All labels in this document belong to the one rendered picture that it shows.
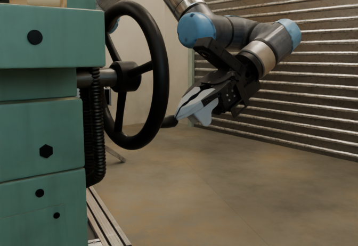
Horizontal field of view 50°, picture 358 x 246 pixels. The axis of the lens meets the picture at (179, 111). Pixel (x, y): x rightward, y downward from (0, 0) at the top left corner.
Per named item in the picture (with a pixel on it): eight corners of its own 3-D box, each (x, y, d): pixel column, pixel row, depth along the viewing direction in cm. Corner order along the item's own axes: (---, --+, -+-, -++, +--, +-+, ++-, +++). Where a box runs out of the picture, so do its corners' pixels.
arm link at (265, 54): (269, 40, 79) (240, 41, 85) (255, 51, 77) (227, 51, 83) (279, 71, 82) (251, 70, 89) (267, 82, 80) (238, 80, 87)
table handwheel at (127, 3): (135, -32, 73) (92, 70, 93) (26, -48, 62) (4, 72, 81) (200, 85, 61) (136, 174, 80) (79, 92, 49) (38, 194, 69)
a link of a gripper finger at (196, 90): (185, 138, 74) (217, 111, 78) (173, 113, 71) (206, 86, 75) (176, 136, 76) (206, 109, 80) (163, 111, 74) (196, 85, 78)
